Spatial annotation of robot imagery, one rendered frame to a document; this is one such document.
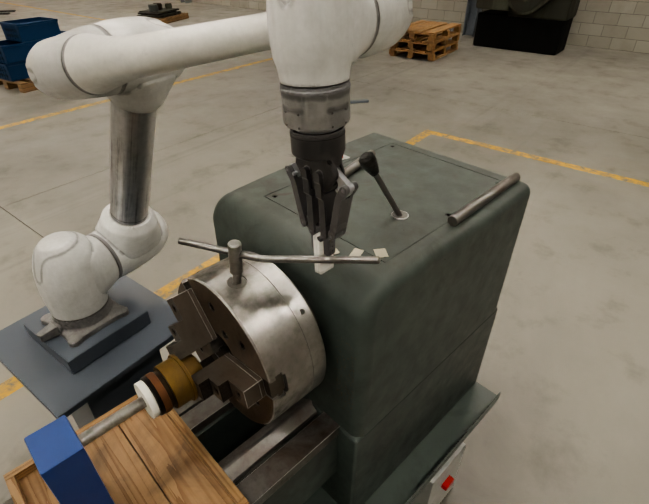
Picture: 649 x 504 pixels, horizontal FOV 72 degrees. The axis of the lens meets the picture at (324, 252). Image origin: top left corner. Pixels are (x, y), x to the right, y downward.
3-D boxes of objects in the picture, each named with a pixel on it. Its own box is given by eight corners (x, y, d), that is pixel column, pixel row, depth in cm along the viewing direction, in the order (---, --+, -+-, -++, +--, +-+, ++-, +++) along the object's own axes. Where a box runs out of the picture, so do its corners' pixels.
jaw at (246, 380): (241, 340, 83) (281, 369, 75) (246, 361, 85) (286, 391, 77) (188, 373, 77) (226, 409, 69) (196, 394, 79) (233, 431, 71)
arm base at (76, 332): (26, 329, 129) (18, 315, 125) (97, 289, 143) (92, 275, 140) (59, 358, 120) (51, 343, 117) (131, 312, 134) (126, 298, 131)
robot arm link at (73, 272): (37, 308, 127) (5, 245, 115) (93, 275, 140) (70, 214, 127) (71, 330, 121) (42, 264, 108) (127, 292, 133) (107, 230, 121)
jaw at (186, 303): (223, 330, 88) (195, 277, 87) (232, 329, 84) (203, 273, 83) (172, 361, 82) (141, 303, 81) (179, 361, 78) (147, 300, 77)
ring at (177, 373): (180, 336, 82) (131, 363, 77) (207, 364, 76) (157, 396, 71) (189, 370, 87) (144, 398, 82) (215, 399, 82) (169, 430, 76)
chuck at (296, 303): (233, 327, 110) (223, 222, 90) (321, 414, 93) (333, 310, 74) (221, 334, 108) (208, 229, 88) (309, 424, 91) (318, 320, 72)
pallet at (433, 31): (417, 44, 879) (420, 19, 854) (459, 49, 839) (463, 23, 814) (387, 55, 796) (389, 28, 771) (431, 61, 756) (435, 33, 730)
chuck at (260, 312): (221, 334, 108) (208, 229, 88) (309, 424, 91) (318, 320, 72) (187, 354, 103) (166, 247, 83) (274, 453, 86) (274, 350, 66)
